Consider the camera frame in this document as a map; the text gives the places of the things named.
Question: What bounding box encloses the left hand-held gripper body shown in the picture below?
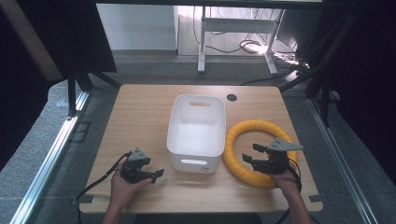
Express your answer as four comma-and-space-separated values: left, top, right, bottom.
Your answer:
120, 147, 156, 185

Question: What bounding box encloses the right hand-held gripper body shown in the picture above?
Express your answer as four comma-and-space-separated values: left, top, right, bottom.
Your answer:
251, 138, 304, 175

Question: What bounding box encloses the yellow foam ring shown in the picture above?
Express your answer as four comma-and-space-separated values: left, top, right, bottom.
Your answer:
222, 119, 299, 189

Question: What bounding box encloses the white plastic bin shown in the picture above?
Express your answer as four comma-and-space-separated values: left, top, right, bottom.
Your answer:
165, 93, 227, 175

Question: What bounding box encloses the person's right hand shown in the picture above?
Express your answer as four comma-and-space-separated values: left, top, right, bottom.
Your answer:
269, 169, 303, 200

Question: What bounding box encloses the person's left hand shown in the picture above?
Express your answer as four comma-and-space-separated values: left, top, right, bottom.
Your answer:
109, 158, 154, 210

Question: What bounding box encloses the black metal stand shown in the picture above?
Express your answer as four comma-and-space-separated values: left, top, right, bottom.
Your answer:
65, 63, 122, 118
278, 12, 359, 127

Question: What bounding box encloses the black curtain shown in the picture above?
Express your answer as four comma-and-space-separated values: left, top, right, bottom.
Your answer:
0, 0, 119, 172
306, 0, 396, 188

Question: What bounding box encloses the dark monitor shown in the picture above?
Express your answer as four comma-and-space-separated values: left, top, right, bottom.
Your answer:
276, 8, 321, 54

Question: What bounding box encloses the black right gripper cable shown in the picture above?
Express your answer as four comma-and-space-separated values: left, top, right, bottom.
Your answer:
275, 157, 304, 224

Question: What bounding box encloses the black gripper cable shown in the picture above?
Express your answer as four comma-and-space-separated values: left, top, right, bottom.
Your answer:
75, 150, 133, 224
275, 157, 304, 224

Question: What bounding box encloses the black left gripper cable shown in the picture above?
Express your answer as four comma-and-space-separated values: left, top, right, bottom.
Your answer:
75, 150, 133, 224

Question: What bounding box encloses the aluminium floor rail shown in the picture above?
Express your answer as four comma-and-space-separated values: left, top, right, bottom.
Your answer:
8, 91, 91, 224
306, 90, 379, 224

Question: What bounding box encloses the bundle of floor cables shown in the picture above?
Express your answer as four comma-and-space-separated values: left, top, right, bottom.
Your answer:
191, 6, 312, 87

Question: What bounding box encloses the white metal desk frame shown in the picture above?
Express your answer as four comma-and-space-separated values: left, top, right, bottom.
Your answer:
197, 6, 285, 76

